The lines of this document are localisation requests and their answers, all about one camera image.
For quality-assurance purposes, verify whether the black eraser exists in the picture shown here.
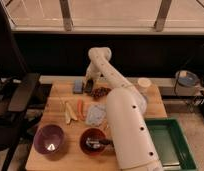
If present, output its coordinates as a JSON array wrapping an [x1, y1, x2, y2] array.
[[84, 79, 94, 93]]

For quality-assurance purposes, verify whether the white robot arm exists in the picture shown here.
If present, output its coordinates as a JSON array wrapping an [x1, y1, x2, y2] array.
[[86, 47, 164, 171]]

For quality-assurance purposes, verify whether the white plastic cup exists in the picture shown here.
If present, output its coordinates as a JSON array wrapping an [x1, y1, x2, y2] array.
[[137, 77, 152, 93]]

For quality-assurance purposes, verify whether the purple grapes bunch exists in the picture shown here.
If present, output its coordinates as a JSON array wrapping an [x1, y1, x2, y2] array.
[[90, 87, 111, 99]]

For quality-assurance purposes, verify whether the blue sponge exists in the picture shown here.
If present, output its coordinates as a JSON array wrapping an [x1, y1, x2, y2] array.
[[73, 80, 84, 94]]

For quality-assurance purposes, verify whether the blue grey cloth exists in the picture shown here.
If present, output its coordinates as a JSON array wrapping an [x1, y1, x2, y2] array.
[[85, 104, 106, 126]]

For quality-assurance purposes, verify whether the orange carrot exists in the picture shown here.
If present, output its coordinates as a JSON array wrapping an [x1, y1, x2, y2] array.
[[77, 100, 85, 121]]

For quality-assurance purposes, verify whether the red bowl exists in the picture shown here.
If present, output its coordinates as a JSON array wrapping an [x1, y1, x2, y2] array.
[[79, 128, 107, 156]]

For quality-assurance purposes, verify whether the wooden table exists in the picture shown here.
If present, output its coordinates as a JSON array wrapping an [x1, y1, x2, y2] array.
[[26, 82, 167, 171]]

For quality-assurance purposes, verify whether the purple bowl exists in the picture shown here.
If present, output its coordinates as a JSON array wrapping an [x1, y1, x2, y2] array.
[[33, 124, 64, 155]]

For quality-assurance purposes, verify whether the blue bowl in background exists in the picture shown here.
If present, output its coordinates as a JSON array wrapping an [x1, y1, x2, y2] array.
[[175, 70, 199, 87]]

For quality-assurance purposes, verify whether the black office chair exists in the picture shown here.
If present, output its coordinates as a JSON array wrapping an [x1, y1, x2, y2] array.
[[0, 2, 41, 171]]

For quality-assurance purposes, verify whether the green plastic tray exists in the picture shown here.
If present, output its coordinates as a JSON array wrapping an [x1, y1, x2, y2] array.
[[146, 118, 198, 171]]

